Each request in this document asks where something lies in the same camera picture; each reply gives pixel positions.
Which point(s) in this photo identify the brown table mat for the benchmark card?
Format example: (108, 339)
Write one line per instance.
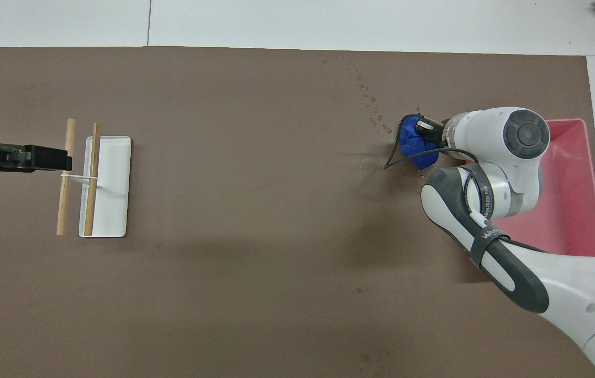
(250, 210)

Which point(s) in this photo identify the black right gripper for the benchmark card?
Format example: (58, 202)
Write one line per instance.
(438, 137)

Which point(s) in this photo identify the pink plastic bin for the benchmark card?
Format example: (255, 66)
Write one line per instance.
(570, 210)

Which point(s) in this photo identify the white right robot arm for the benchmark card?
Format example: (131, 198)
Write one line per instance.
(565, 294)

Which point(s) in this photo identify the white towel rack wooden rods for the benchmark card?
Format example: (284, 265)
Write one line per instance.
(111, 184)

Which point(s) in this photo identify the blue towel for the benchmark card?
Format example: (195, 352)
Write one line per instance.
(411, 142)

